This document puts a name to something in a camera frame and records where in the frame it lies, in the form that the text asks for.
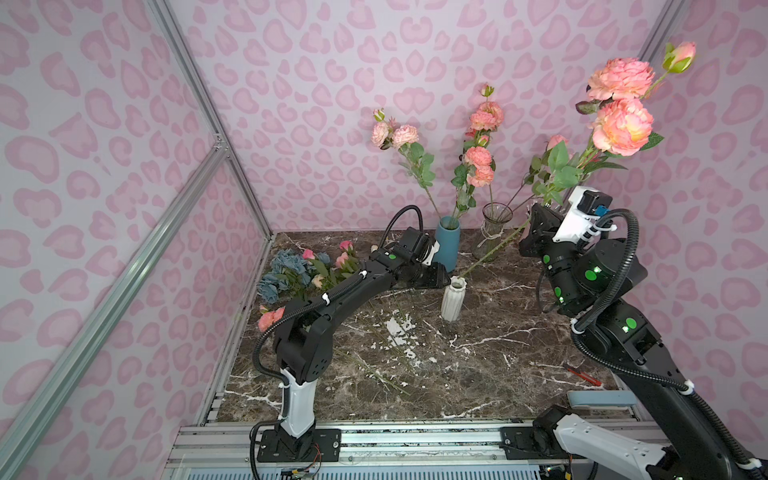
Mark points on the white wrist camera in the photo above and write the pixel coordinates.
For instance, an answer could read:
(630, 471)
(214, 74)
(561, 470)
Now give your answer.
(587, 205)
(432, 251)

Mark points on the coral peony flower branch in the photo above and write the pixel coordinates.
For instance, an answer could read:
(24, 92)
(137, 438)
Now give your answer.
(475, 171)

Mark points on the teal cylindrical vase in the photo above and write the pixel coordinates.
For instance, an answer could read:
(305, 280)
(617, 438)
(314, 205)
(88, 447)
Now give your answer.
(448, 237)

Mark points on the blue grey artificial flower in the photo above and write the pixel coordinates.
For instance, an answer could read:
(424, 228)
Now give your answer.
(288, 276)

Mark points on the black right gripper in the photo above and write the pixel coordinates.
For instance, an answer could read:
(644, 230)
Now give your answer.
(537, 229)

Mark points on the pink peony flower branch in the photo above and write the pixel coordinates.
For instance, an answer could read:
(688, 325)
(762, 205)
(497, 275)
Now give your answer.
(484, 121)

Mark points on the pink rose with long stem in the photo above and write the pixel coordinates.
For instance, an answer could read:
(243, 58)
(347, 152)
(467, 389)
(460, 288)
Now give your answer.
(548, 172)

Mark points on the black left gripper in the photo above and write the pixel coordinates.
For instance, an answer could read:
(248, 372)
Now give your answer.
(432, 276)

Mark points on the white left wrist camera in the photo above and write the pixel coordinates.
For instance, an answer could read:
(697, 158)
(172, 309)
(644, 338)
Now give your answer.
(432, 251)

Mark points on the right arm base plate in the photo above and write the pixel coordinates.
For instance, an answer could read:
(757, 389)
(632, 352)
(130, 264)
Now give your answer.
(530, 443)

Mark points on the large pink peony branch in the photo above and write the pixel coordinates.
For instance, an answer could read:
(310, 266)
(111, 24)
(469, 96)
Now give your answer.
(622, 126)

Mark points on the white ribbed ceramic vase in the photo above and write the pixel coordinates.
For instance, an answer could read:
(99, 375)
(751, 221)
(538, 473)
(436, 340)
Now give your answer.
(453, 297)

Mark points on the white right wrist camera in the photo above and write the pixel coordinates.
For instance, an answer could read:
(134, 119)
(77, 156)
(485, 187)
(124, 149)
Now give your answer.
(587, 205)

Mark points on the pale pink peony branch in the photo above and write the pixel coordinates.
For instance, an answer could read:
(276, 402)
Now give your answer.
(387, 134)

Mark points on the red pen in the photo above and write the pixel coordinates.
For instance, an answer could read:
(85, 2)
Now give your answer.
(582, 375)

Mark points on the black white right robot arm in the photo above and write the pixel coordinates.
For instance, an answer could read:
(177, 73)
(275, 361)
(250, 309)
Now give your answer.
(589, 283)

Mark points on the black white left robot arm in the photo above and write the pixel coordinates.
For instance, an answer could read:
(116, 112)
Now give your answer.
(298, 348)

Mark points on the clear ribbed glass vase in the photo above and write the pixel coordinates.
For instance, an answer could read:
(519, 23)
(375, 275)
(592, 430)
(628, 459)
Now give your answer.
(496, 216)

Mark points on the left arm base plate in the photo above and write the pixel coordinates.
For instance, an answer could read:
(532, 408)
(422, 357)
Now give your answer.
(277, 446)

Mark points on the bunch of artificial flowers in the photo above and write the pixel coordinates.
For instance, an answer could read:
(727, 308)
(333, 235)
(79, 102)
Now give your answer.
(325, 274)

